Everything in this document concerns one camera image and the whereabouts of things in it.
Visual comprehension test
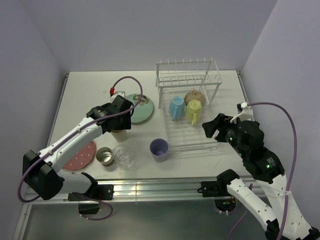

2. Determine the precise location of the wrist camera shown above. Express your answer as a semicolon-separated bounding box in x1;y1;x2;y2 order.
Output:
109;87;126;98
230;102;254;123

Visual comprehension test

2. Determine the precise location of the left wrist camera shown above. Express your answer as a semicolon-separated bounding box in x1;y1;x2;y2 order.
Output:
109;87;126;98

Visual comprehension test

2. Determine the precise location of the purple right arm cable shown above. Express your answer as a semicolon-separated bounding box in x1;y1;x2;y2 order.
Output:
226;101;300;240

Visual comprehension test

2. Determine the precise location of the pink speckled plate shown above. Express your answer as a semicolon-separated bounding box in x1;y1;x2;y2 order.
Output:
62;141;96;172

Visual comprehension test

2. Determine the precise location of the clear glass tumbler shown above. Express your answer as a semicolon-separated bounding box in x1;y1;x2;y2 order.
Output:
112;144;132;170

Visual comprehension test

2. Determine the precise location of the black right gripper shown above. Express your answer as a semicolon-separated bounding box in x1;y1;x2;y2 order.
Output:
201;111;247;156

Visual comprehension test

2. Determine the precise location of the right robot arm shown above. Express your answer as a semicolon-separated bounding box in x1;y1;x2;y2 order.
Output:
198;113;320;240

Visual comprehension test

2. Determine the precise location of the aluminium table edge rail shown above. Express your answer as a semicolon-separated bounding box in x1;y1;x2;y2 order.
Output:
22;176;276;205

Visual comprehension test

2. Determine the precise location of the metal tin cup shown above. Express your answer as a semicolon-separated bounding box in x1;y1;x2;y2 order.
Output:
95;147;114;167

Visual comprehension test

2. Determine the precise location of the white wire dish rack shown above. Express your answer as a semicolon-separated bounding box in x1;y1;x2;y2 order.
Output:
155;59;222;154

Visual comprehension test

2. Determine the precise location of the beige plastic cup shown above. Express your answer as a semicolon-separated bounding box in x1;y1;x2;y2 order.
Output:
110;130;128;142

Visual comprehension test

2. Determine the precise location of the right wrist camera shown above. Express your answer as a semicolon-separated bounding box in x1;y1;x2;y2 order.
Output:
230;102;254;123

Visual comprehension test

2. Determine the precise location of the yellow-green faceted mug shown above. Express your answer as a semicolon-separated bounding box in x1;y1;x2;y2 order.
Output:
185;99;203;127

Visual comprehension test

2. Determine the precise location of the floral ceramic bowl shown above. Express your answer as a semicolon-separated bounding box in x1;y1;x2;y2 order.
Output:
183;89;206;106

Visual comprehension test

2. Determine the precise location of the blue ceramic mug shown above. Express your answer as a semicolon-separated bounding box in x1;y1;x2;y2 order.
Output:
168;96;185;122

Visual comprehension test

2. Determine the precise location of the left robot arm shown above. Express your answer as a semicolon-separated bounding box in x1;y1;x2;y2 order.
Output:
22;95;133;200

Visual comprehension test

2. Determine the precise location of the green floral plate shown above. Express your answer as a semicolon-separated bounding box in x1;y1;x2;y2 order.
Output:
131;95;154;125

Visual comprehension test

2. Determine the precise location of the purple plastic cup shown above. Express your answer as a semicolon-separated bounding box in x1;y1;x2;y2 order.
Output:
149;138;169;163

